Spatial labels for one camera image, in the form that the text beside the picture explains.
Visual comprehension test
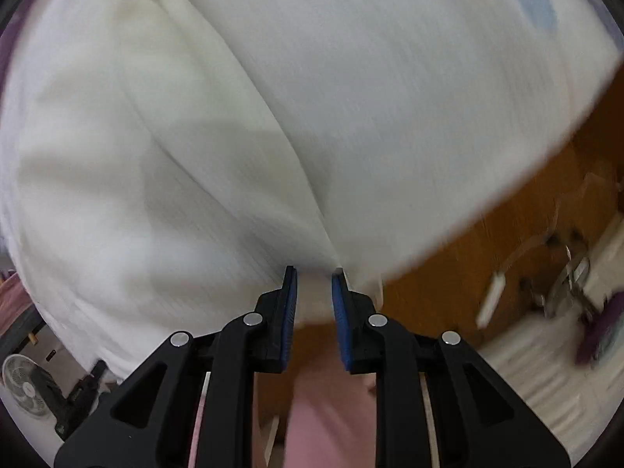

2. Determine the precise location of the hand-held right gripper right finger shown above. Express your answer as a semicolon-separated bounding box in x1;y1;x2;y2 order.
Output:
331;266;571;468

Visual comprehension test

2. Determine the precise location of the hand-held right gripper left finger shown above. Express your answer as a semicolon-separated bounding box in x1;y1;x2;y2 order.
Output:
53;266;299;468

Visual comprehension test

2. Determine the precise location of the white button-up jacket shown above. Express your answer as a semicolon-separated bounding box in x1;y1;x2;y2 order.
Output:
0;0;573;386

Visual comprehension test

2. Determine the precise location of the person's pink trouser leg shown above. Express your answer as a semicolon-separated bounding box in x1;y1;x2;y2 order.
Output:
195;351;387;468

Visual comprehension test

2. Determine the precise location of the white power strip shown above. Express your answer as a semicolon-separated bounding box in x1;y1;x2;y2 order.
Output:
475;273;508;328

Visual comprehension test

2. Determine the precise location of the white striped cloth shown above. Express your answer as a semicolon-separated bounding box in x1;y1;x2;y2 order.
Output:
482;234;624;455

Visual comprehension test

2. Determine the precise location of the black appliance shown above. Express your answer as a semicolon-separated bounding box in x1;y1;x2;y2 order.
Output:
53;360;111;443

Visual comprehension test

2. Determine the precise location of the metal fan stand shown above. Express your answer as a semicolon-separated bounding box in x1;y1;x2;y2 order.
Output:
519;234;601;323

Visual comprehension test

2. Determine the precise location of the purple cloth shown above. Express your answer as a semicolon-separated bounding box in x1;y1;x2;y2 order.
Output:
575;292;624;367

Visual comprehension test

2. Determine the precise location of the white electric fan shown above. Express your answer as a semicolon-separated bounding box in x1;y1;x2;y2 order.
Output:
1;353;55;418

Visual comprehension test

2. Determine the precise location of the pink cloth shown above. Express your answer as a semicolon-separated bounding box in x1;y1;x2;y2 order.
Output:
0;268;36;323

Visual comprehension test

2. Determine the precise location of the pale floral bed sheet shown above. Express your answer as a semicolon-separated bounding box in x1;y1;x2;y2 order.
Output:
380;0;624;284

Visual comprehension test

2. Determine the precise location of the white power cable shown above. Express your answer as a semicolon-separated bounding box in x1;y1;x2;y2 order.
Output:
501;173;594;275

